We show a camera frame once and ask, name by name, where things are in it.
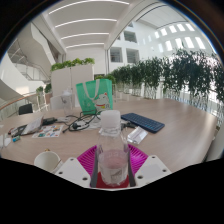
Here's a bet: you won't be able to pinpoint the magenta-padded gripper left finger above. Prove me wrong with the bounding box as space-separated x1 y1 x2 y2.
54 144 100 189

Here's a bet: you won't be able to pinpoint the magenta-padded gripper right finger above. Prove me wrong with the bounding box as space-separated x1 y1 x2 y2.
125 143 173 188

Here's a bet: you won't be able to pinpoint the clear plastic water bottle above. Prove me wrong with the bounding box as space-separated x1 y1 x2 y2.
95 109 132 188

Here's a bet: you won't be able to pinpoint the clear plastic package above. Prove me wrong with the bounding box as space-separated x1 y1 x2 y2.
126 126 149 145

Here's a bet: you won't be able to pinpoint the colourful sticker sheet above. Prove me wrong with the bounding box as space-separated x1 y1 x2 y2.
31 124 64 139

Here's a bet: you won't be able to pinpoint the black charger block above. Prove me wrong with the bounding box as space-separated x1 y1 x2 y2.
42 116 58 126

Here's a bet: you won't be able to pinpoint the tall clear drinking bottle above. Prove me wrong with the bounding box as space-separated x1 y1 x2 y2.
60 88 75 118

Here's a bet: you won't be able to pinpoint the green tote bag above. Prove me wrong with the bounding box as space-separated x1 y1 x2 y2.
75 78 114 116

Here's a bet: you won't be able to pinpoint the black chair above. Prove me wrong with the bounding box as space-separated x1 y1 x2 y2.
18 103 34 116

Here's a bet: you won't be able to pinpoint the potted green plant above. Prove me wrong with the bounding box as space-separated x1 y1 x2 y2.
43 83 54 104

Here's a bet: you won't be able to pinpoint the white cabinet topped with plants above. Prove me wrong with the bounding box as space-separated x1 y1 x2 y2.
49 57 96 109

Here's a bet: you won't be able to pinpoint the row of green hedge plants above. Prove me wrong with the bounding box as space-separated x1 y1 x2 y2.
94 48 224 111

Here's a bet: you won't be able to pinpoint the ceiling light strips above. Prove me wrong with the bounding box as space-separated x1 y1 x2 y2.
48 0 131 50

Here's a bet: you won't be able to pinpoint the white mug with gold handle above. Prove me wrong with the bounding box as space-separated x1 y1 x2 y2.
33 149 63 174

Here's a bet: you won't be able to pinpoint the tangle of black cables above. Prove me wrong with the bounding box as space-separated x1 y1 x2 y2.
61 111 101 133

